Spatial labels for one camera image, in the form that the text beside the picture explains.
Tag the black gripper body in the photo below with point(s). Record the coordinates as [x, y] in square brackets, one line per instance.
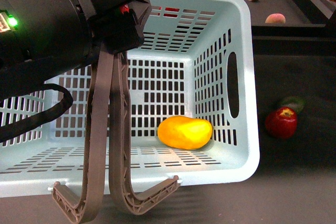
[119, 21]

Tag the grey basket handle with tape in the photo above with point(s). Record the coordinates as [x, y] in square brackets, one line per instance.
[120, 186]

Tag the light blue plastic basket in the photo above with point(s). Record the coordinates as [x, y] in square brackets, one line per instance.
[196, 61]

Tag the yellow mango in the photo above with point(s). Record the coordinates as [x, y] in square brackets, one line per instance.
[184, 133]

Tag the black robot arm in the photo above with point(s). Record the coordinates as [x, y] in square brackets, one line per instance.
[41, 39]

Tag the pink peach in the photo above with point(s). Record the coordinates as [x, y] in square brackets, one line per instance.
[276, 18]

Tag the black display tray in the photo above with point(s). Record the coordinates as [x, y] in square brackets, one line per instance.
[304, 18]

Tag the red apple on lower shelf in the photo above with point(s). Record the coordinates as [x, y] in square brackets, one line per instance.
[282, 123]

